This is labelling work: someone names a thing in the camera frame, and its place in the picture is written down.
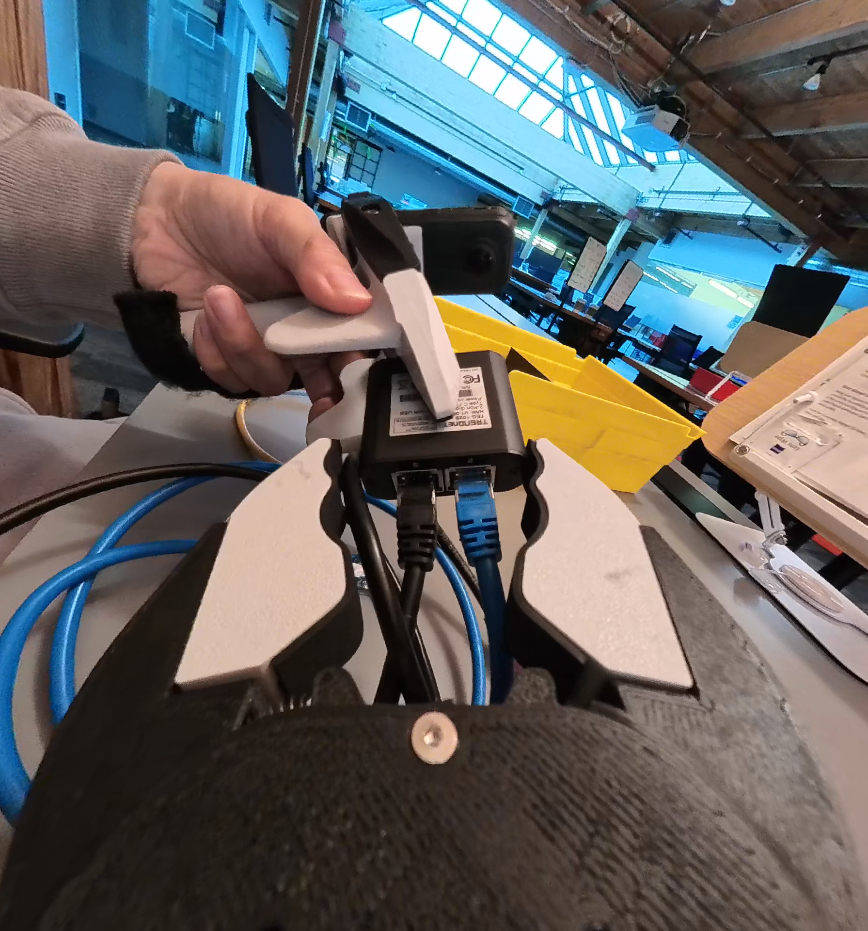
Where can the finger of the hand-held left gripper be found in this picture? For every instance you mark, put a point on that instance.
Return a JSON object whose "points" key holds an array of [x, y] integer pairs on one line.
{"points": [[426, 342], [343, 429]]}

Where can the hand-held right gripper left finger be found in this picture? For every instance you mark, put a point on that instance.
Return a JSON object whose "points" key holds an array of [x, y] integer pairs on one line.
{"points": [[274, 574]]}

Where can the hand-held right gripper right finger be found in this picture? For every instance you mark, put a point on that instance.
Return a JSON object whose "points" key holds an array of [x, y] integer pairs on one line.
{"points": [[594, 574]]}

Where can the black network switch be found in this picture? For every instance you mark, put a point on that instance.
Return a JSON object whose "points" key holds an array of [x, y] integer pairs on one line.
{"points": [[434, 444]]}

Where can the person's left forearm grey sleeve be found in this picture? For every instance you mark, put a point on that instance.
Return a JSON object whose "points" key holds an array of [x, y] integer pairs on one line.
{"points": [[41, 211]]}

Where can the grey desk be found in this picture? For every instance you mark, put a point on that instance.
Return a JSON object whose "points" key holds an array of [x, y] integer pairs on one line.
{"points": [[804, 742]]}

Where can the person's left hand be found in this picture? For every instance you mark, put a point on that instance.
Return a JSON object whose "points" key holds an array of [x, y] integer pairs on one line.
{"points": [[223, 233]]}

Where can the white standing board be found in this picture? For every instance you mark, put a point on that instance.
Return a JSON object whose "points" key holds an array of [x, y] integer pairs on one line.
{"points": [[623, 285], [586, 263]]}

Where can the yellow plastic bin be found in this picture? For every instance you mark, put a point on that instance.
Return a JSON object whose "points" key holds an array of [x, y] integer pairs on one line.
{"points": [[594, 429]]}

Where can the white document stand base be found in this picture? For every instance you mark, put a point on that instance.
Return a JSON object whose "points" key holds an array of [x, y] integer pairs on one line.
{"points": [[804, 589]]}

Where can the white ceiling projector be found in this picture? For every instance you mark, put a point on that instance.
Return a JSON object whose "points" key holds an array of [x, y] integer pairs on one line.
{"points": [[655, 125]]}

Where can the wooden document board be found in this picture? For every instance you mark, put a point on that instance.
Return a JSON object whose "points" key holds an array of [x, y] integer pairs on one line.
{"points": [[761, 407]]}

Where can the brown cardboard sheet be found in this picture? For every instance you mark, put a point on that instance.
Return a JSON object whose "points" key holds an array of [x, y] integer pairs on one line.
{"points": [[753, 349]]}

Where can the person's grey clothing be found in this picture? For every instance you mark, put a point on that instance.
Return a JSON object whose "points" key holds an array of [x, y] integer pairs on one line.
{"points": [[12, 451]]}

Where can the printed paper sheets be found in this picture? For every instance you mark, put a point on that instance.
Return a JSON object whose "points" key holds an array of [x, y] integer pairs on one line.
{"points": [[848, 429]]}

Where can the black chair armrest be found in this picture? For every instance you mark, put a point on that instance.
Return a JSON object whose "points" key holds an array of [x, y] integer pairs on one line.
{"points": [[34, 340]]}

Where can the large black monitor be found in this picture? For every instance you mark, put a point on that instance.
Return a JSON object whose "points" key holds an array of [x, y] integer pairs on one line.
{"points": [[801, 300]]}

